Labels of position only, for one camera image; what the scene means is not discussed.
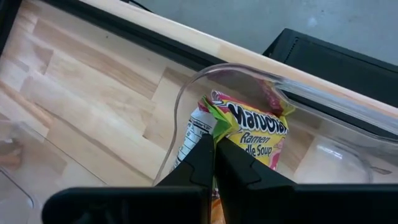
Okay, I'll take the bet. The pink and green ramen packet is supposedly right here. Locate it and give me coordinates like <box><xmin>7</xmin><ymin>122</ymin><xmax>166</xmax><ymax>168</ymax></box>
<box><xmin>173</xmin><ymin>89</ymin><xmax>296</xmax><ymax>224</ymax></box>

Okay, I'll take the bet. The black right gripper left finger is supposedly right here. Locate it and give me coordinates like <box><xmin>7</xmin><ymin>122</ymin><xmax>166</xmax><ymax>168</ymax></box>
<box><xmin>42</xmin><ymin>133</ymin><xmax>215</xmax><ymax>224</ymax></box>

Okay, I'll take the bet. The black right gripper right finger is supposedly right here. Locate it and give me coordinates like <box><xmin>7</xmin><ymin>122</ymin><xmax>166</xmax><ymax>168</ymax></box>
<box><xmin>215</xmin><ymin>137</ymin><xmax>398</xmax><ymax>224</ymax></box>

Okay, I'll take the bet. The clear plastic bin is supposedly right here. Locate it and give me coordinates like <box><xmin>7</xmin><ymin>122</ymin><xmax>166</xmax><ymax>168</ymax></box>
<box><xmin>0</xmin><ymin>119</ymin><xmax>106</xmax><ymax>224</ymax></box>
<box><xmin>152</xmin><ymin>63</ymin><xmax>398</xmax><ymax>187</ymax></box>

